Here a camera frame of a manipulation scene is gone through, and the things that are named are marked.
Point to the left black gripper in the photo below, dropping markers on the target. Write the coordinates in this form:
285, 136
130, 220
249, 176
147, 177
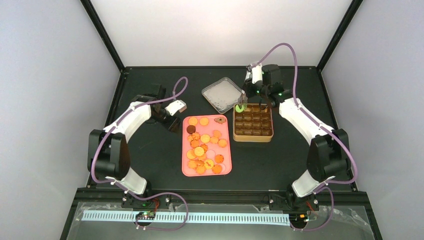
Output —
170, 124

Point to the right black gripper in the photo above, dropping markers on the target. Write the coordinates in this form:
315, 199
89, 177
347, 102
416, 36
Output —
247, 91

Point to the green round cookie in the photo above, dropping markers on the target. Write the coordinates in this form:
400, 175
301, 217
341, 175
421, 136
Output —
239, 108

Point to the gold cookie tin box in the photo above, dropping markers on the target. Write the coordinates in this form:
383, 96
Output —
254, 125

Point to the pink plastic tray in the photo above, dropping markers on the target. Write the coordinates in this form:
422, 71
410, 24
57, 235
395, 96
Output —
197, 166

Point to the orange round cookie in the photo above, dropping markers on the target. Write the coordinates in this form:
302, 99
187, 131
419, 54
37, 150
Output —
217, 134
204, 121
193, 121
205, 138

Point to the metal tongs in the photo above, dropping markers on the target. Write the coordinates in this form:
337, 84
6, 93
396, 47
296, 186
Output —
243, 99

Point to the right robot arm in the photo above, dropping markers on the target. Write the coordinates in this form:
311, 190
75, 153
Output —
327, 154

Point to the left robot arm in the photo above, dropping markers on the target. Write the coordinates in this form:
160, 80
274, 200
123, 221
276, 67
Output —
109, 160

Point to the dark chocolate cookie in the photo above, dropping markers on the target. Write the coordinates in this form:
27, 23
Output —
191, 129

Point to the clear plastic lid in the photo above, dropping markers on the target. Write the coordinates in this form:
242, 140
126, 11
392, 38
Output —
223, 94

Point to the brown flower cookie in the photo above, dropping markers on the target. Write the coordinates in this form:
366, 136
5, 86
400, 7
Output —
220, 120

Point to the pale pink cookie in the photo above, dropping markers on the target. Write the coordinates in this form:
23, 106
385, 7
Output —
210, 154

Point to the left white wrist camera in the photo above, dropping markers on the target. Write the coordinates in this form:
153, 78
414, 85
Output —
177, 106

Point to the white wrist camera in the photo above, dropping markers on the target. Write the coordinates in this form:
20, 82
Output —
254, 74
177, 106

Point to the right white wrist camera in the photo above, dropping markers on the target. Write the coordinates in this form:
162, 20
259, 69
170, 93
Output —
254, 74

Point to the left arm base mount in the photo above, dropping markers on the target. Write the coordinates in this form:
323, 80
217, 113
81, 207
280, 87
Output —
131, 202

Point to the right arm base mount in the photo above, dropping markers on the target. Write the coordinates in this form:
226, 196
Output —
289, 202

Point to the white slotted cable duct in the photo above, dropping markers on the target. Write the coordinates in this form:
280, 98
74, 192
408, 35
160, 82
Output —
277, 219

